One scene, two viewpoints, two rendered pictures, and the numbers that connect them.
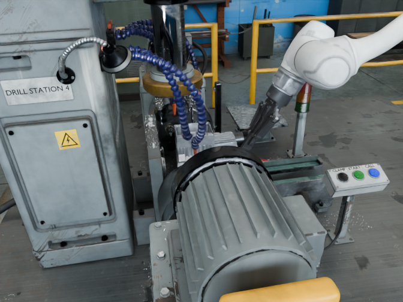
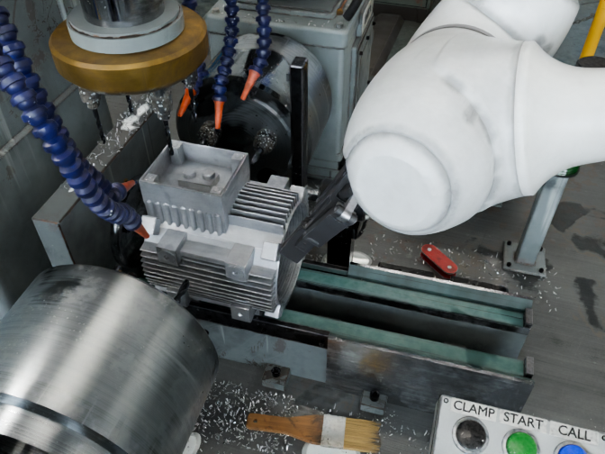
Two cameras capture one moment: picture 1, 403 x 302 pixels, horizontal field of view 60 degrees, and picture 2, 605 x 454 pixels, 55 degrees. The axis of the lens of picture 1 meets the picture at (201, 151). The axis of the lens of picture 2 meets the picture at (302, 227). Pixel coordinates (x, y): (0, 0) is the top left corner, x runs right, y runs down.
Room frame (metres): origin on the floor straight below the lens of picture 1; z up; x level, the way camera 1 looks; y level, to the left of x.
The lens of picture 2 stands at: (0.50, -0.37, 1.63)
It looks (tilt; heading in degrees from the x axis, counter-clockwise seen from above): 43 degrees down; 24
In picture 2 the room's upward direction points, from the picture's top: straight up
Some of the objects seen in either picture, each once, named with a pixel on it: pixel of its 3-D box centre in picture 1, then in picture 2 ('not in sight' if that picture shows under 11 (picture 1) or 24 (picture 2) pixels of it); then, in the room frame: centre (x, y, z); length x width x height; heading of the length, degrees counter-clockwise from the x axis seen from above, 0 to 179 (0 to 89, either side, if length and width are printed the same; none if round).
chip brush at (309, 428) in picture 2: not in sight; (313, 429); (0.89, -0.21, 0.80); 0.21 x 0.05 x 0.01; 107
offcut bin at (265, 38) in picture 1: (256, 32); not in sight; (5.86, -0.97, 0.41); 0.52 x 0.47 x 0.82; 96
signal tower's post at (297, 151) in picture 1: (301, 114); (555, 176); (1.39, -0.45, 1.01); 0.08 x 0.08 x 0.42; 9
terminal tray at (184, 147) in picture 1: (194, 139); (198, 186); (1.01, 0.02, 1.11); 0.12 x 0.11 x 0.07; 98
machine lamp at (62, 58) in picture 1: (90, 62); not in sight; (0.74, 0.23, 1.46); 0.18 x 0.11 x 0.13; 99
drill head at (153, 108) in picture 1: (179, 117); (262, 106); (1.34, 0.09, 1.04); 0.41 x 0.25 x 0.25; 9
